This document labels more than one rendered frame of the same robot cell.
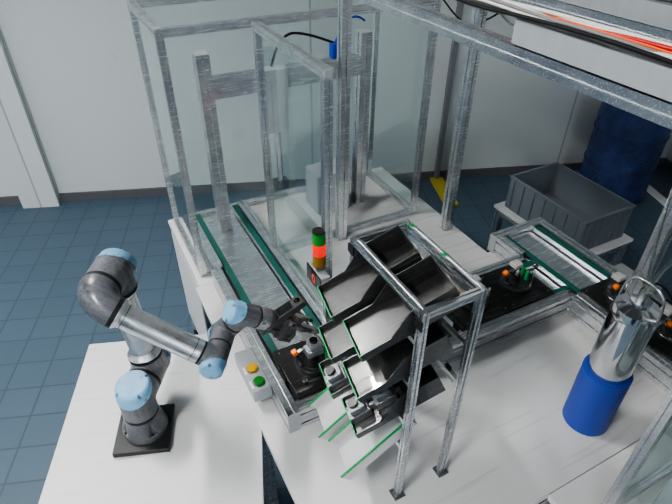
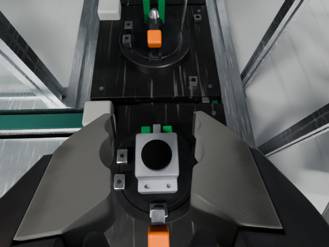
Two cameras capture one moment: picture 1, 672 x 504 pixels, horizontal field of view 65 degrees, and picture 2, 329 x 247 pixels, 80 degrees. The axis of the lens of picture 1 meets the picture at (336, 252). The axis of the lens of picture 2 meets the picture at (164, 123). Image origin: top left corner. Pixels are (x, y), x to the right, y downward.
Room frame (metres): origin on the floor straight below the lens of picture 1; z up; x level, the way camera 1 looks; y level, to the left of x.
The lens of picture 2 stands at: (1.30, 0.12, 1.28)
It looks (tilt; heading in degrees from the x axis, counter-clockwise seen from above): 67 degrees down; 294
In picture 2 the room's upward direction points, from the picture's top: 2 degrees clockwise
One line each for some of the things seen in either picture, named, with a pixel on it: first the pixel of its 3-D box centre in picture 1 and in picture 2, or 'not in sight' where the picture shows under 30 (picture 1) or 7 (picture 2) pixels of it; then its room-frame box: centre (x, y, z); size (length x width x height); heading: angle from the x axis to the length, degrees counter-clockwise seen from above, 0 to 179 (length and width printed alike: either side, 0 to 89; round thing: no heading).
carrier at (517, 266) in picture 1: (517, 276); not in sight; (1.79, -0.80, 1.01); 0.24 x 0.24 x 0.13; 28
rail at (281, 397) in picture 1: (251, 338); not in sight; (1.50, 0.34, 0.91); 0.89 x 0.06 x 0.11; 28
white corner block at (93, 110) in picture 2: not in sight; (100, 116); (1.46, 0.04, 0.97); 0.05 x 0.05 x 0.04; 28
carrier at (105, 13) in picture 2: not in sight; (154, 28); (1.44, -0.15, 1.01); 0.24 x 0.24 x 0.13; 28
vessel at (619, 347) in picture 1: (627, 328); not in sight; (1.17, -0.91, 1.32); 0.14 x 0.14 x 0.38
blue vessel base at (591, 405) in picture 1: (595, 394); not in sight; (1.17, -0.91, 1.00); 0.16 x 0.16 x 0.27
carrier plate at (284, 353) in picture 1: (314, 363); (158, 173); (1.32, 0.08, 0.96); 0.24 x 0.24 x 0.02; 28
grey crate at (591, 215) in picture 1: (565, 205); not in sight; (2.83, -1.44, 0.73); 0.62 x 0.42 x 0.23; 28
